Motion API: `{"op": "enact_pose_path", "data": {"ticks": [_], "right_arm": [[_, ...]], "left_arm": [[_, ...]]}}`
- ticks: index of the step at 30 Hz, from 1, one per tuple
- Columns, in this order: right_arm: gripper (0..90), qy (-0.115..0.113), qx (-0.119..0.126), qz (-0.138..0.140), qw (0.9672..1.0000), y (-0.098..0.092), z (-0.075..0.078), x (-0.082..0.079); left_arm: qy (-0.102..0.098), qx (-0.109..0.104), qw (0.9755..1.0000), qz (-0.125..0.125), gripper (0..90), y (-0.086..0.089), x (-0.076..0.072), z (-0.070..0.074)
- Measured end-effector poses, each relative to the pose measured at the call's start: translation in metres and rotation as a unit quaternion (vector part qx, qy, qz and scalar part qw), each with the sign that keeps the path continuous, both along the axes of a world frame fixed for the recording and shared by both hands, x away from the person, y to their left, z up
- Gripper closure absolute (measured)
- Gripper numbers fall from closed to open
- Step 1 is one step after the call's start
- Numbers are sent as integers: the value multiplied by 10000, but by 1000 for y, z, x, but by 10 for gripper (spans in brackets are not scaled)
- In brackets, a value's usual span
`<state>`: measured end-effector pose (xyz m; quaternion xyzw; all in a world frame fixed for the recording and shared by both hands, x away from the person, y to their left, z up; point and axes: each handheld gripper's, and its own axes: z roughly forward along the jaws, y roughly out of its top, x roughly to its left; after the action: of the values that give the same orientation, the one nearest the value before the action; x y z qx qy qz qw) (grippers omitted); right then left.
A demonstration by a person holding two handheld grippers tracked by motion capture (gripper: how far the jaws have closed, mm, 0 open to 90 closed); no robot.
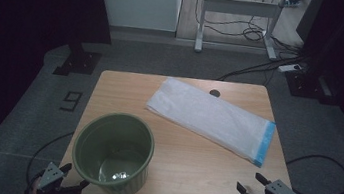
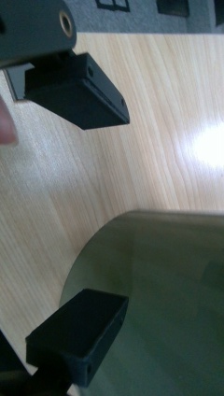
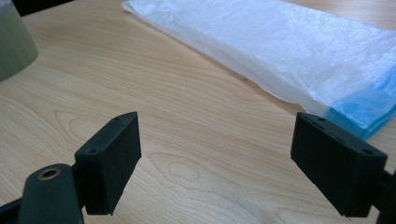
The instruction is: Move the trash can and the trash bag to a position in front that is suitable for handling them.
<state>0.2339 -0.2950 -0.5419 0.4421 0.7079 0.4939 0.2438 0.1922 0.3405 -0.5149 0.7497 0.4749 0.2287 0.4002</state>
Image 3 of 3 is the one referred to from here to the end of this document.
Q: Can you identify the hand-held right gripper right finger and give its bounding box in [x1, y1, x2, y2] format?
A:
[290, 112, 389, 217]

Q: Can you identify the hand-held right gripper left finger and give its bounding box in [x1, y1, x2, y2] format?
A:
[74, 111, 143, 217]

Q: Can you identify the white and blue plastic bag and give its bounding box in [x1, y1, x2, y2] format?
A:
[120, 0, 396, 141]

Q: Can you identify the green round bin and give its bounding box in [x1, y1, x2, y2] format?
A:
[0, 0, 39, 83]

